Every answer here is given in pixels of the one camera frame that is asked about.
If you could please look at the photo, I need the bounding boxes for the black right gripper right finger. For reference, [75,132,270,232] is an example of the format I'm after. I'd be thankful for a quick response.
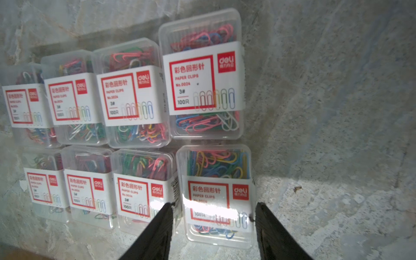
[255,202,313,260]

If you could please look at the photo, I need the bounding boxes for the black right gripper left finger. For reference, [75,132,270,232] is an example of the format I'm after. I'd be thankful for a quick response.
[120,203,174,260]

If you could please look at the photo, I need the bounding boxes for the paper clip box eight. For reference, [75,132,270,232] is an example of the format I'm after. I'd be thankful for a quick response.
[110,148,182,236]

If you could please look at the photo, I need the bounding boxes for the paper clip box nine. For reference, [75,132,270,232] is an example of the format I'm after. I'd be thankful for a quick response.
[176,144,256,249]

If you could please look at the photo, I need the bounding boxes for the paper clip box four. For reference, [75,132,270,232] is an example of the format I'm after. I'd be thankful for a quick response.
[61,145,117,230]

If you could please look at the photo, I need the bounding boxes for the paper clip box five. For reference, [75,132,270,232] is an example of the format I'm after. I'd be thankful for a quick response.
[22,148,71,223]

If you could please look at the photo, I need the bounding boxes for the paper clip box one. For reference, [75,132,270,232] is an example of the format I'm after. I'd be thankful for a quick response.
[93,38,171,149]

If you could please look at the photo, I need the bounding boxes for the paper clip box eleven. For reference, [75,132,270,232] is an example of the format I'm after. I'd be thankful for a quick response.
[1,63,61,148]

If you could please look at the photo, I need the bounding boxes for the paper clip box three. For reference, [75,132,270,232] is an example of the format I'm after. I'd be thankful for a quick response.
[41,50,107,146]

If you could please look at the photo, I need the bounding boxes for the paper clip box two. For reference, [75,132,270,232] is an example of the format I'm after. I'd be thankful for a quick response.
[158,8,245,140]

